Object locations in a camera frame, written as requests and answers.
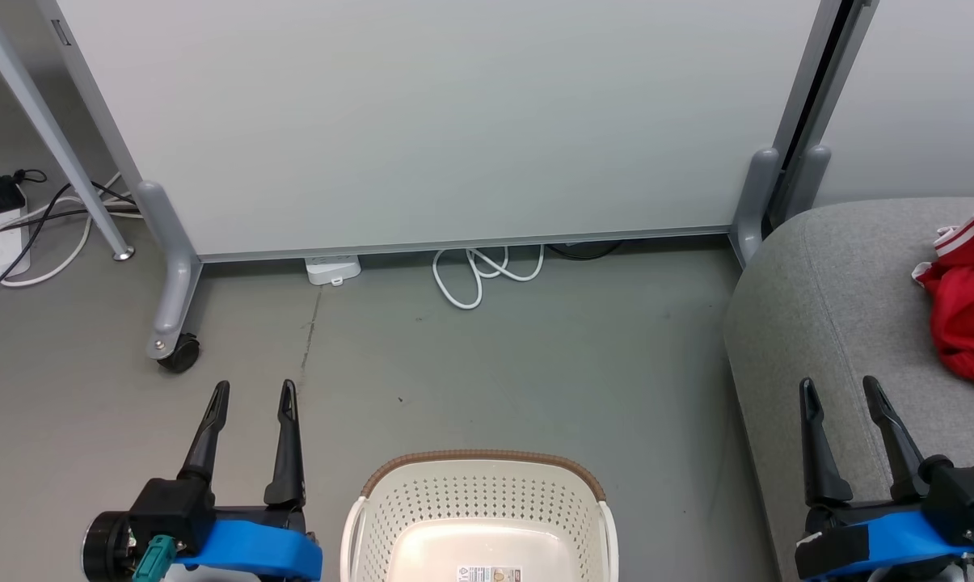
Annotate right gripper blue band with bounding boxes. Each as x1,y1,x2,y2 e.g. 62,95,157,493
794,375,974,582

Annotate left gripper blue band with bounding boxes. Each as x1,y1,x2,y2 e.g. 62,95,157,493
82,379,324,582

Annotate red garment with white stripes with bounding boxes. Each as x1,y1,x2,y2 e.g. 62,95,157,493
911,209,974,397

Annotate white laundry basket brown rim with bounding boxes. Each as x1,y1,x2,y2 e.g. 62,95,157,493
339,449,620,582

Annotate black caster wheel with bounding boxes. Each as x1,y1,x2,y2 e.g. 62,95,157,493
158,335,201,374

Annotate grey fabric sofa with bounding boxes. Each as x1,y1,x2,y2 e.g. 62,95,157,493
723,198,974,582

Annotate small white power strip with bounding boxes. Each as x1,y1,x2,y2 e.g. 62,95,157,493
304,254,363,287

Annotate white partition behind sofa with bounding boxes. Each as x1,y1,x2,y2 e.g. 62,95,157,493
778,0,974,231

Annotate grey metal table leg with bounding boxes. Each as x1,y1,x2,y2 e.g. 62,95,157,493
0,0,137,263

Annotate long white cable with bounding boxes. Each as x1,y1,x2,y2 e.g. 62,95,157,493
0,171,146,289

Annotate coiled white cable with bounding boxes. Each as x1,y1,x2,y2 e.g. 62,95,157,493
432,245,546,311

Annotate thin black cable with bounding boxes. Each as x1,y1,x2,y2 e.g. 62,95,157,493
0,167,141,308

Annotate black cable under partition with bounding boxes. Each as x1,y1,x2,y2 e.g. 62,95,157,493
546,239,623,262

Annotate wide white partition grey frame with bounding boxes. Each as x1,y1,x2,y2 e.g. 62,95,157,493
38,0,847,363

